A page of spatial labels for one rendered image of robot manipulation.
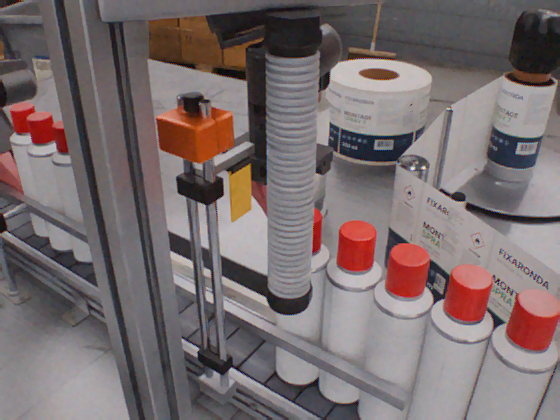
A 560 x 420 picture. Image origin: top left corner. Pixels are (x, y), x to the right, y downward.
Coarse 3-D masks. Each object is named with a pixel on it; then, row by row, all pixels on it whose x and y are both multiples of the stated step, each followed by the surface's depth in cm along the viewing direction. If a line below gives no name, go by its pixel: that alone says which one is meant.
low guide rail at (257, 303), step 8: (176, 256) 72; (176, 264) 72; (184, 264) 71; (184, 272) 71; (192, 272) 70; (208, 272) 69; (208, 280) 69; (224, 280) 68; (224, 288) 68; (232, 288) 67; (240, 288) 67; (232, 296) 67; (240, 296) 66; (248, 296) 66; (256, 296) 65; (240, 304) 67; (248, 304) 66; (256, 304) 65; (264, 304) 64; (256, 312) 66; (264, 312) 65; (272, 312) 64
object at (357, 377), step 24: (0, 192) 79; (48, 216) 72; (192, 288) 59; (240, 312) 56; (264, 336) 54; (288, 336) 53; (312, 360) 52; (336, 360) 51; (360, 384) 49; (384, 384) 48
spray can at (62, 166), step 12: (60, 120) 69; (60, 132) 67; (60, 144) 68; (60, 156) 68; (60, 168) 68; (72, 168) 68; (60, 180) 69; (72, 180) 69; (60, 192) 71; (72, 192) 70; (72, 204) 71; (72, 216) 72; (72, 240) 75; (84, 252) 75; (84, 264) 76
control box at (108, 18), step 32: (96, 0) 27; (128, 0) 27; (160, 0) 28; (192, 0) 28; (224, 0) 29; (256, 0) 29; (288, 0) 30; (320, 0) 30; (352, 0) 31; (384, 0) 32
